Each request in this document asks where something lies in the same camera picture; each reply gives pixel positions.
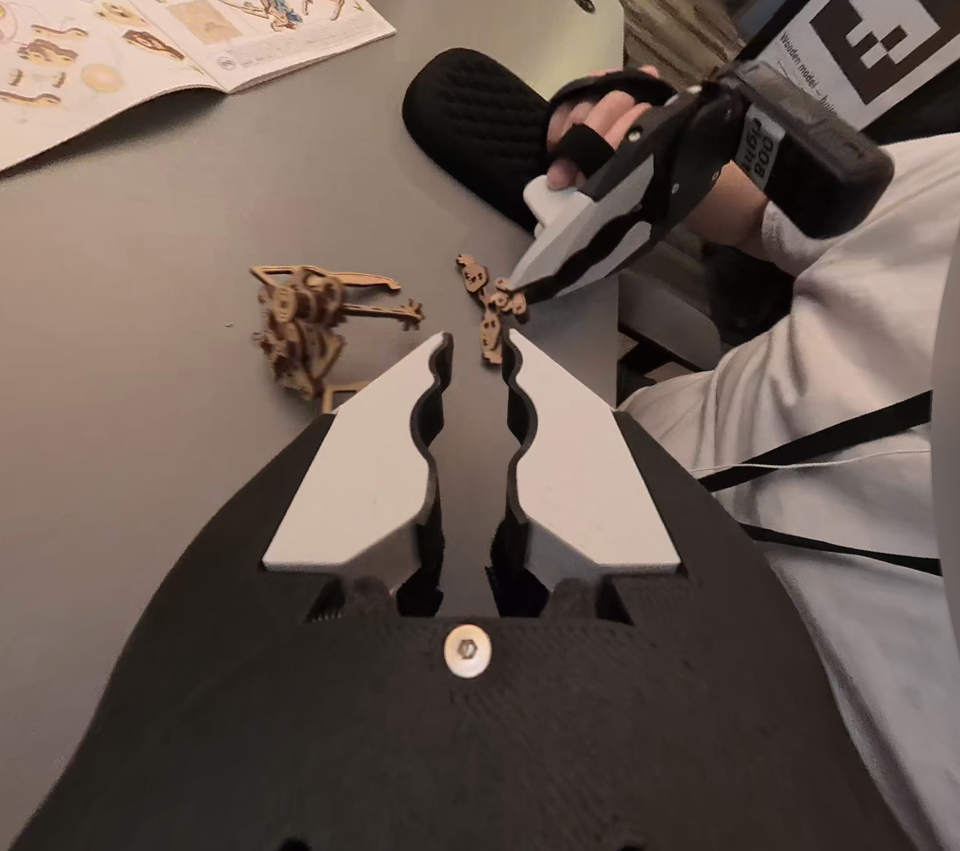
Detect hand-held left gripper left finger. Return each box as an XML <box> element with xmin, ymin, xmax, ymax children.
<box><xmin>262</xmin><ymin>332</ymin><xmax>455</xmax><ymax>575</ymax></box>

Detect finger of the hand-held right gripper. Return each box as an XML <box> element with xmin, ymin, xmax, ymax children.
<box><xmin>498</xmin><ymin>176</ymin><xmax>648</xmax><ymax>293</ymax></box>
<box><xmin>525</xmin><ymin>217</ymin><xmax>680</xmax><ymax>306</ymax></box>

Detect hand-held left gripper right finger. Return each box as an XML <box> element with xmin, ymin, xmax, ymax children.
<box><xmin>504</xmin><ymin>328</ymin><xmax>682</xmax><ymax>575</ymax></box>

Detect small wooden parts cluster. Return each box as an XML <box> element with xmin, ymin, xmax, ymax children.
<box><xmin>455</xmin><ymin>254</ymin><xmax>531</xmax><ymax>367</ymax></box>

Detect wooden model assembly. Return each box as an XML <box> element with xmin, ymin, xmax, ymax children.
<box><xmin>251</xmin><ymin>263</ymin><xmax>426</xmax><ymax>402</ymax></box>

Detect person's right forearm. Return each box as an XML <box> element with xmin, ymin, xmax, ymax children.
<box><xmin>678</xmin><ymin>138</ymin><xmax>800</xmax><ymax>261</ymax></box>

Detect person's right hand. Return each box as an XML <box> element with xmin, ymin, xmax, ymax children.
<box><xmin>546</xmin><ymin>67</ymin><xmax>663</xmax><ymax>194</ymax></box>

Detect black wrist rest pad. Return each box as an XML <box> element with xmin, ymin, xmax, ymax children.
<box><xmin>402</xmin><ymin>47</ymin><xmax>560</xmax><ymax>235</ymax></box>

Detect illustrated instruction booklet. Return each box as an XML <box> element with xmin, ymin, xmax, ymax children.
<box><xmin>0</xmin><ymin>0</ymin><xmax>397</xmax><ymax>173</ymax></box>

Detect black lanyard strap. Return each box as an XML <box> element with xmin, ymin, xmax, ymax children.
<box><xmin>697</xmin><ymin>389</ymin><xmax>943</xmax><ymax>578</ymax></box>

